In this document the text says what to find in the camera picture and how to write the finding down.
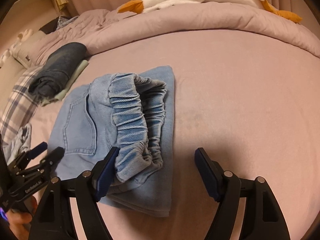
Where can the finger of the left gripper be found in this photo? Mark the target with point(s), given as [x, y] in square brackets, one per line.
[22, 161]
[46, 164]

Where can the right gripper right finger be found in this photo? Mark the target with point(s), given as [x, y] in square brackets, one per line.
[263, 218]

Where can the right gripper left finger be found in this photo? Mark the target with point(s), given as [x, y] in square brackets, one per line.
[53, 218]

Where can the light blue denim pants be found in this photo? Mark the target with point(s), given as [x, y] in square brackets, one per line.
[133, 112]

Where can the left hand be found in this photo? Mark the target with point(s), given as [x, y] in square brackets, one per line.
[17, 220]

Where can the folded light blue shorts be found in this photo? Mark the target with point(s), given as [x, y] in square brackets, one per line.
[19, 144]

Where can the plaid pillow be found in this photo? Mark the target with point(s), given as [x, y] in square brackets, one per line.
[20, 106]

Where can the folded light green garment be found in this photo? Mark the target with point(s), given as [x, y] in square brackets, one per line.
[62, 94]

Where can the folded dark denim jeans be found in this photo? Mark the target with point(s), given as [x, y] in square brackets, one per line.
[57, 71]

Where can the beige pillow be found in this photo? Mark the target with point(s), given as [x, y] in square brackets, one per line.
[23, 52]

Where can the small white plush toy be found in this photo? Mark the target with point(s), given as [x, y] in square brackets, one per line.
[21, 37]

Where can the dark clothes by headboard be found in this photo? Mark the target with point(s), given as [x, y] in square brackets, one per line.
[57, 24]

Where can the wooden shelf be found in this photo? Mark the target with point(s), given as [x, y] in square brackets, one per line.
[39, 7]

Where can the pink-purple comforter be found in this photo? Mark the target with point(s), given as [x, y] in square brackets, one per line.
[101, 30]

